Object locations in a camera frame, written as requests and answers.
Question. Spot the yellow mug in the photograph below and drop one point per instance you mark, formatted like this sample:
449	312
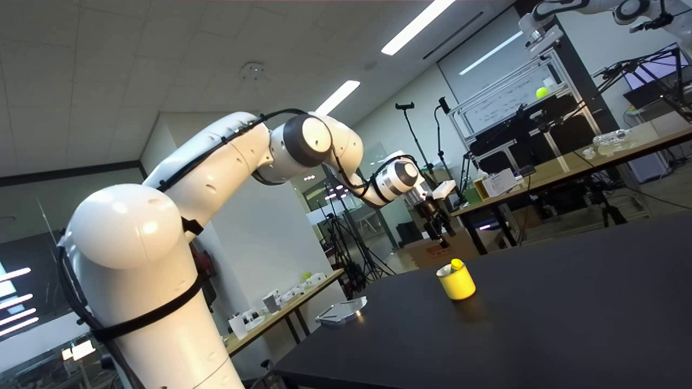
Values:
458	284

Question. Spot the brown cardboard box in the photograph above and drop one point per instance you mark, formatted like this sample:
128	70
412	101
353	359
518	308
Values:
439	251

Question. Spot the silver metal plate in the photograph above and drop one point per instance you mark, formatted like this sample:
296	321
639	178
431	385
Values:
343	313

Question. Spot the black light stand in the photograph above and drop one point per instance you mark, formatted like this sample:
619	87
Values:
412	137

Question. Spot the black shelf rack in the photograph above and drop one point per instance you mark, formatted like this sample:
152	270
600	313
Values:
533	131

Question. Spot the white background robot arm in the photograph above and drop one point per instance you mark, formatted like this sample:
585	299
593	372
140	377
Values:
598	8

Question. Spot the ceiling light panel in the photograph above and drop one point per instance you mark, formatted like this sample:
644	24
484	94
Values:
416	27
337	98

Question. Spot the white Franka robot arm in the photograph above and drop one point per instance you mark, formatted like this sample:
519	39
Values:
144	238

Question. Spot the green tennis ball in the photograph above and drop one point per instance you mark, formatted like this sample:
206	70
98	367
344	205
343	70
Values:
543	94

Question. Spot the narrow wooden side table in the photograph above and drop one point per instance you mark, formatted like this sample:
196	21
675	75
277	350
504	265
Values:
289	310

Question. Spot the long wooden desk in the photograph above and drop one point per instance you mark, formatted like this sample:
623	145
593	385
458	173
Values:
570	163

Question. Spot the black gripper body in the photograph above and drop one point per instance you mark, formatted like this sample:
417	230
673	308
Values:
434	205

